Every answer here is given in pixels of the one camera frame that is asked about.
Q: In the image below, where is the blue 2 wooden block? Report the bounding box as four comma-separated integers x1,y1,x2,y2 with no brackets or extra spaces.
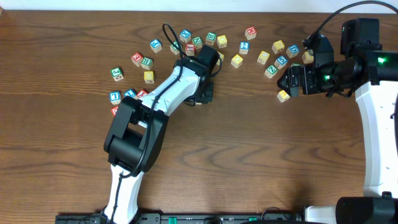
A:
239,41,249,54

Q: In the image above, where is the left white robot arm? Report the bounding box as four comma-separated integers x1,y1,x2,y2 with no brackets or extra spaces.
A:
101,54,220,223

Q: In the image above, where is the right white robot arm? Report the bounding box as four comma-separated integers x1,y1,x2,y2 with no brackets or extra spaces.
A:
277,50,397,223

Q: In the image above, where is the yellow block lower right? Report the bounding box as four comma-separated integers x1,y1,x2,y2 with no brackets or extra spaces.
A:
277,90,290,103

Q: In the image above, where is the green Z wooden block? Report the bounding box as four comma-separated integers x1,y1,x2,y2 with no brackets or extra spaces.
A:
264,65,278,78

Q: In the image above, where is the yellow 8 wooden block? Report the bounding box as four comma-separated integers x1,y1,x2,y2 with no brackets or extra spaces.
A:
302,51,314,64

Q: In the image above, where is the blue 5 wooden block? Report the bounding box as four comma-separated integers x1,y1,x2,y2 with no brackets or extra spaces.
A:
274,55,288,70

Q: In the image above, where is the blue D wooden block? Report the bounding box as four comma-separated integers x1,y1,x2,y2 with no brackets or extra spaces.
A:
286,45,300,58

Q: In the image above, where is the yellow block right row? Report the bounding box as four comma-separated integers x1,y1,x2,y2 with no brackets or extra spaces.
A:
257,50,270,65

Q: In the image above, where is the yellow block row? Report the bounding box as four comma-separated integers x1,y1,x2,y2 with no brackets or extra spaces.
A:
216,52,224,65
257,50,270,65

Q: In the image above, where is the yellow block upper right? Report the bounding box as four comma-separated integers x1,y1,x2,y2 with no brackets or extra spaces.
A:
272,40,285,54

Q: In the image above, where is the yellow block centre row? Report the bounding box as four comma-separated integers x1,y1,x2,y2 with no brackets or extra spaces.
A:
216,52,224,65

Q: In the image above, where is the yellow O wooden block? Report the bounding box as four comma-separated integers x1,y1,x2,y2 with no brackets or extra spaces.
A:
231,54,243,68

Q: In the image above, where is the red block beside F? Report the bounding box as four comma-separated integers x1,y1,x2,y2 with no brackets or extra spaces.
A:
185,43,195,57

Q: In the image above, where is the green N wooden block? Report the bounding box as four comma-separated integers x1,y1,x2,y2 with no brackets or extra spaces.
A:
192,37,203,50

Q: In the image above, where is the green F wooden block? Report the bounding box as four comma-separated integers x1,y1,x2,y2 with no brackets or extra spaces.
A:
170,41,182,55

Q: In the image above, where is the yellow block beside B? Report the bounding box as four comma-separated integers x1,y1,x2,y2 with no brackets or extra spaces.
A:
216,35,228,49

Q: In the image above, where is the green B wooden block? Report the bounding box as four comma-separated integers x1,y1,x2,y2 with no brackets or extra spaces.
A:
205,32,217,46

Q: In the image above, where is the yellow block near R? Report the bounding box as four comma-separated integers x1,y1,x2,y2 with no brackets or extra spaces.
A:
144,71,154,83

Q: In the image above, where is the red H wooden block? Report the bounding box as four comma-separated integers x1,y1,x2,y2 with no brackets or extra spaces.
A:
245,26,257,40

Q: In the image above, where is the blue X wooden block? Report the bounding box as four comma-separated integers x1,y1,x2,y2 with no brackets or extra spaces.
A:
180,29,192,44

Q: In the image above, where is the red Y wooden block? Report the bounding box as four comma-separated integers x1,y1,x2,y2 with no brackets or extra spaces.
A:
137,89,149,98

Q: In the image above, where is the green R wooden block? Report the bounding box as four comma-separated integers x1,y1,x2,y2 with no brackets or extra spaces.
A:
141,57,154,70

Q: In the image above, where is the blue P wooden block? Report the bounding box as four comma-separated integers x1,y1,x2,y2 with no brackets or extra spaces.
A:
150,39,162,53

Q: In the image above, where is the blue L wooden block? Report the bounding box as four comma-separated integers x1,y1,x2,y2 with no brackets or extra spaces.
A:
109,91,122,105

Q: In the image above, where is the green J wooden block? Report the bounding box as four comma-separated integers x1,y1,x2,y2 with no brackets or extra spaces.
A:
111,67,124,82

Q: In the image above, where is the red U wooden block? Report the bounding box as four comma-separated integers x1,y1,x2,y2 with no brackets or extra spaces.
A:
111,106,118,116

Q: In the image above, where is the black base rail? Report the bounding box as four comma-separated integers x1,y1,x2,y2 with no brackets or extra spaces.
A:
55,213,305,224

